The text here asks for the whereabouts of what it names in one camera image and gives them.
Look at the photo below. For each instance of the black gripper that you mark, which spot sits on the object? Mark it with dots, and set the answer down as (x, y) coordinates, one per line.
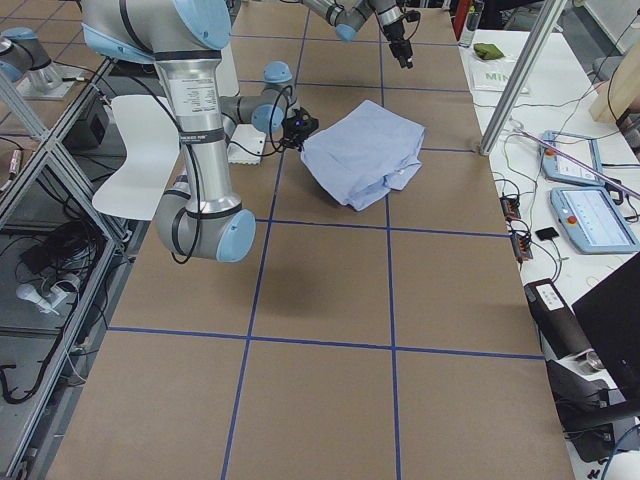
(301, 134)
(395, 36)

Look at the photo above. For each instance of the light blue striped shirt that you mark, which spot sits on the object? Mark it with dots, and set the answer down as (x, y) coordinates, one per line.
(365, 155)

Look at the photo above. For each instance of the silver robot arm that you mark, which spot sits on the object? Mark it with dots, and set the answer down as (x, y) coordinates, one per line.
(200, 215)
(348, 21)

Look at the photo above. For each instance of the green cloth pouch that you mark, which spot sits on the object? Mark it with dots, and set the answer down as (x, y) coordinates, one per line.
(488, 51)

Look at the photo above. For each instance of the white MINI paper bag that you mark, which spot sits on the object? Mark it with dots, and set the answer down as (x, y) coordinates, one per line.
(491, 75)

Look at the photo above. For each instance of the white curved plastic sheet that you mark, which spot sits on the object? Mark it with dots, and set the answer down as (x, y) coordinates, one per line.
(152, 147)

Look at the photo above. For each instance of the far blue teach pendant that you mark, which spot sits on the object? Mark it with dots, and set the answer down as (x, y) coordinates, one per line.
(570, 159)

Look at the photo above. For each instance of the blue teach pendant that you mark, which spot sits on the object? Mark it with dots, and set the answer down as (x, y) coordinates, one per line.
(592, 221)
(570, 159)

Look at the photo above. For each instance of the brown paper table mat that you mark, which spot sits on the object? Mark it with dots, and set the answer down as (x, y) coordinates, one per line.
(391, 343)

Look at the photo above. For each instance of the near blue teach pendant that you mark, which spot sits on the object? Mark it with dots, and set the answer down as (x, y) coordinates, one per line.
(592, 221)

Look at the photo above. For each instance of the black laptop screen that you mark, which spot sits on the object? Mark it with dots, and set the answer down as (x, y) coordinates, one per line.
(608, 315)

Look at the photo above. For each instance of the aluminium frame post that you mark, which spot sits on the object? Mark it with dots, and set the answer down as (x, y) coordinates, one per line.
(535, 42)

